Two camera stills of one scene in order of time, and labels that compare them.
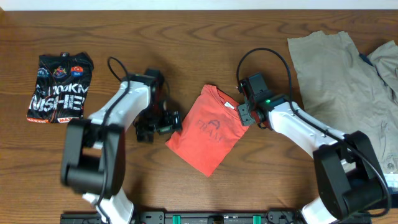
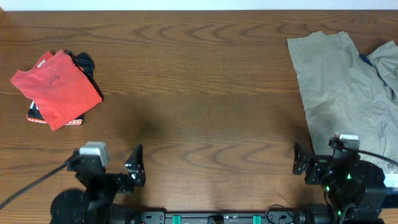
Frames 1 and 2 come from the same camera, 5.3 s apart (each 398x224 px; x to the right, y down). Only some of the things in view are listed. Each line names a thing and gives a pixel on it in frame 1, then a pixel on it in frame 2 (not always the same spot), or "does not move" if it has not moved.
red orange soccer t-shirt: (209, 132) to (60, 90)
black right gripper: (244, 116) to (316, 162)
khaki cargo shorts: (349, 91) does not move
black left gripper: (170, 126) to (125, 185)
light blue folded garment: (391, 179) does not move
